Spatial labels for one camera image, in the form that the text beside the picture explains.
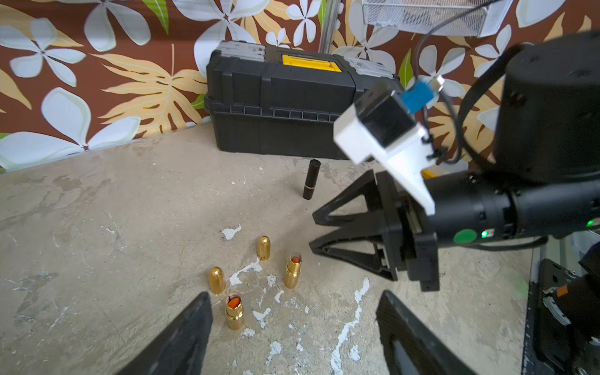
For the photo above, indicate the black lipstick tube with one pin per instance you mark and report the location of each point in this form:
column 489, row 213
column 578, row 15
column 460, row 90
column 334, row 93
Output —
column 311, row 179

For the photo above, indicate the black plastic toolbox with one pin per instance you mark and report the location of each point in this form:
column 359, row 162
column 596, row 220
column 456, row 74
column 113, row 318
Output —
column 277, row 101

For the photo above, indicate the yellow handled screwdriver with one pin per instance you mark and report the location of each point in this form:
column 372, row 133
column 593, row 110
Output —
column 426, row 174

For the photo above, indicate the gold lipstick cap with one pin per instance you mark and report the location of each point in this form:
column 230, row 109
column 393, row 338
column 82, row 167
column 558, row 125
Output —
column 217, row 281
column 263, row 248

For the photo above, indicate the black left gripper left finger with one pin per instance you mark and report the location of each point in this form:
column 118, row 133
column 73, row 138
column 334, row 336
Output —
column 181, row 347

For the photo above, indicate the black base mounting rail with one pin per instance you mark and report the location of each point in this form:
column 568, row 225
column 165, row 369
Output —
column 562, row 322

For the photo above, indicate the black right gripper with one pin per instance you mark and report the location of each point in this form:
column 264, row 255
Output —
column 470, row 209

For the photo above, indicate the gold lipstick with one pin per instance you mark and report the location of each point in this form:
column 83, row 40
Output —
column 234, row 312
column 293, row 270

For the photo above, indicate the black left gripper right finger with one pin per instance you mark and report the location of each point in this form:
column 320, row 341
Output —
column 409, row 346

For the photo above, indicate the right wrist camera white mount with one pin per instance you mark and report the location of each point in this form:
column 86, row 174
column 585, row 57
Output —
column 381, row 125

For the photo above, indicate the white mesh basket right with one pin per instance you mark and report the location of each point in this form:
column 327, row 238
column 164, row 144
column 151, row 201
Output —
column 472, row 18

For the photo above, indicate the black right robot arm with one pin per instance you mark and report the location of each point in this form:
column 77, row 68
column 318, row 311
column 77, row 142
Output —
column 543, row 182

